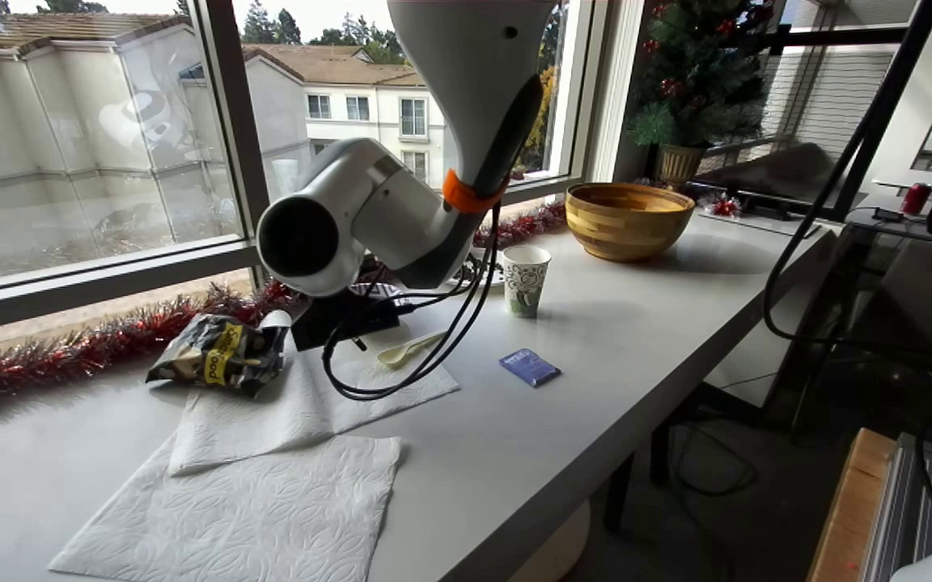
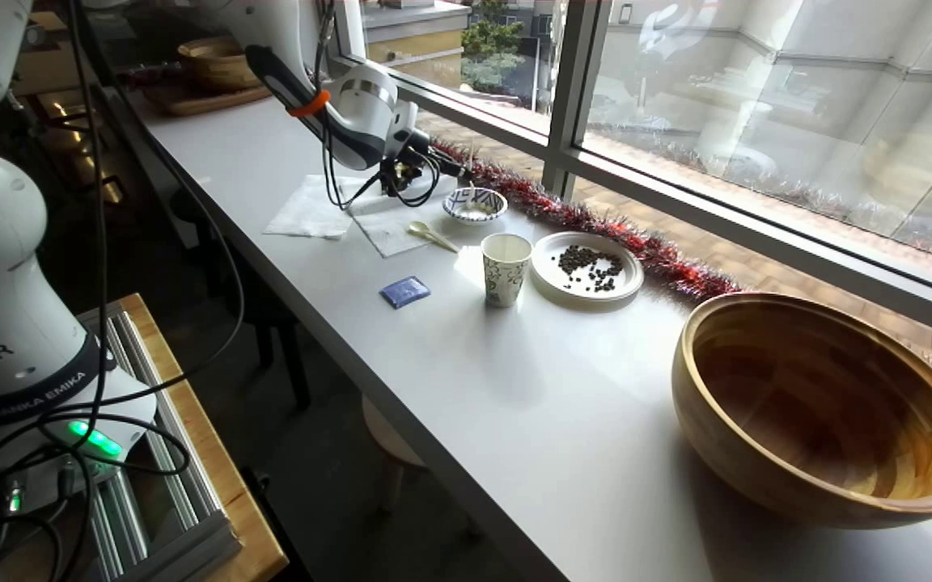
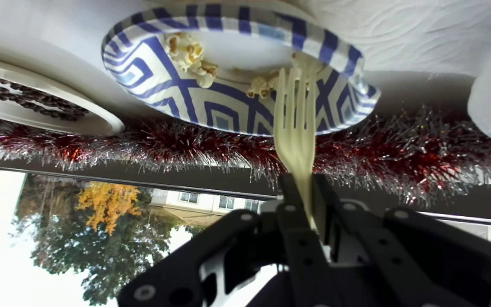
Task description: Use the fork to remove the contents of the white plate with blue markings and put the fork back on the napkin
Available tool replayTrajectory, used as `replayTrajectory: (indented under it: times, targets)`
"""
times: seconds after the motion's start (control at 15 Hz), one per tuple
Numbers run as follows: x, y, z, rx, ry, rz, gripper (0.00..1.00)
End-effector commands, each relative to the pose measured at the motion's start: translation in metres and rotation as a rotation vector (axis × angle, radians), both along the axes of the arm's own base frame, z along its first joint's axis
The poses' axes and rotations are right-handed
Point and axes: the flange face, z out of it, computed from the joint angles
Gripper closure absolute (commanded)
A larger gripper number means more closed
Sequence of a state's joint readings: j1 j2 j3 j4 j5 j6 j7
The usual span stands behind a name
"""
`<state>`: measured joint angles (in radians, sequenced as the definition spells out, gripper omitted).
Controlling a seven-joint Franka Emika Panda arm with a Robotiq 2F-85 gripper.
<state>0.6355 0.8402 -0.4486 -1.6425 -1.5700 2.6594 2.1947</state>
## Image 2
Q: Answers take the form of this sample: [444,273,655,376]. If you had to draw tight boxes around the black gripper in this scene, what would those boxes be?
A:
[377,126,463,189]

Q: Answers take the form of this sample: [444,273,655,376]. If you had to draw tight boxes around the creased white paper towel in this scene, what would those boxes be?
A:
[338,175,460,262]

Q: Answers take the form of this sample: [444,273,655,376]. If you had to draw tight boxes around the pale food bits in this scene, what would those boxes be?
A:
[454,193,500,220]

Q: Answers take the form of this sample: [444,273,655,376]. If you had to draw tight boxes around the cream plastic spoon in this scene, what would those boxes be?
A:
[405,218,463,259]

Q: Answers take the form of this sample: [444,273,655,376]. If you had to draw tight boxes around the large white paper towel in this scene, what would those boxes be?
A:
[262,173,358,242]

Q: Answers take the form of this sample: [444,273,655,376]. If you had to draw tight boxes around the small blue packet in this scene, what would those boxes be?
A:
[377,273,434,315]

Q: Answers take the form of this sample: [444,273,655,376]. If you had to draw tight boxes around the small green potted plant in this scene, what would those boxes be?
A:
[457,0,530,102]

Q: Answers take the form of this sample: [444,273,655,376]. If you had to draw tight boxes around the patterned paper cup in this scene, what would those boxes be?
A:
[479,230,534,315]

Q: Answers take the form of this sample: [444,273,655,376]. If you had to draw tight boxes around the dark food bits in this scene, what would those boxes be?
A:
[552,242,629,298]

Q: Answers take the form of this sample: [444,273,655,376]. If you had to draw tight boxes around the red tinsel garland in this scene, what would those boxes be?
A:
[419,139,932,428]

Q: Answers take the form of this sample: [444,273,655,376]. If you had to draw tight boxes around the round beige stool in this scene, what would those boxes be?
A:
[355,390,434,523]

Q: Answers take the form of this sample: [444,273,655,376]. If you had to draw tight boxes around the wooden shelf board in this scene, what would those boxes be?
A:
[106,291,291,582]

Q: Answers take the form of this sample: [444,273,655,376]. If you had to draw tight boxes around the grey metal rack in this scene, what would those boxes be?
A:
[0,304,246,582]

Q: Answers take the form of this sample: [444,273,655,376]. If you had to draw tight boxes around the large wooden bowl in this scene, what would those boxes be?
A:
[670,291,932,534]

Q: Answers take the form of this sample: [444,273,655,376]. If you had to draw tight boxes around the orange cable strap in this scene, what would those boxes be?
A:
[284,88,337,123]

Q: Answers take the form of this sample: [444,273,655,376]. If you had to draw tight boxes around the dark window frame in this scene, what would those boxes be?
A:
[324,0,932,348]

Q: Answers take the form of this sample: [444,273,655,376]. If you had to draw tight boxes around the long black hanging cable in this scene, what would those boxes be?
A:
[0,0,256,582]

